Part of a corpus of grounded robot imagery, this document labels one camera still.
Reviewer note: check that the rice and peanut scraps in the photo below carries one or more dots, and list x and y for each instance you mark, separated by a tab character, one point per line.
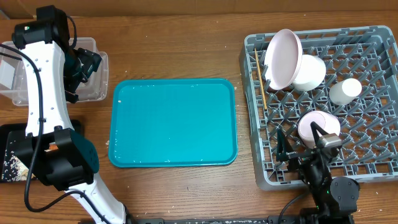
13	170

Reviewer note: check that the wooden chopstick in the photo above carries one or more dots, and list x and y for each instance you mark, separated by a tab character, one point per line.
260	80

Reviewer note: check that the large white plate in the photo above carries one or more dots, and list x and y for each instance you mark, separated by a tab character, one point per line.
283	59

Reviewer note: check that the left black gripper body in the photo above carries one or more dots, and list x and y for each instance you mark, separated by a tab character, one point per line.
78	66

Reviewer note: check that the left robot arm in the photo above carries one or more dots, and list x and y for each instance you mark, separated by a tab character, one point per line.
42	45

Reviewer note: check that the orange carrot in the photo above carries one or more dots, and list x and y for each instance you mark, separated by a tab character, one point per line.
52	147

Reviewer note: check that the clear plastic bin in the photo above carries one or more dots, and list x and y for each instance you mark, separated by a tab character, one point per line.
14	82

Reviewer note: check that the grey dishwasher rack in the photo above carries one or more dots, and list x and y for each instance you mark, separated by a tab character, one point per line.
368	123

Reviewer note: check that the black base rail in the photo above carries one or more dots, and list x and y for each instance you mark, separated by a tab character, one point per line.
273	219

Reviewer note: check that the white bowl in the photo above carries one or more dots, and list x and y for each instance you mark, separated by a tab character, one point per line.
311	73

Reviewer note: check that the small white plate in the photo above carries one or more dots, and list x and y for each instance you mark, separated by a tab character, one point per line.
326	121

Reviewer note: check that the black waste tray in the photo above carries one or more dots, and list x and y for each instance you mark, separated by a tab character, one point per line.
75	161

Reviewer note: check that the teal serving tray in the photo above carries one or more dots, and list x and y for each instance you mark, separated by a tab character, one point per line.
173	123

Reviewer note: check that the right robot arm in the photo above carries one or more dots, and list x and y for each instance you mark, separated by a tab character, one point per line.
335	198

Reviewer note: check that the white cup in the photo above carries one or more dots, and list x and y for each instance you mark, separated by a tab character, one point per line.
345	92

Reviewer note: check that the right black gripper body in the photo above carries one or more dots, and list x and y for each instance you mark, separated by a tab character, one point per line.
316	172

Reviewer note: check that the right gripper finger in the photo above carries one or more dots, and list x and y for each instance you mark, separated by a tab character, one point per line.
319	135
283	145

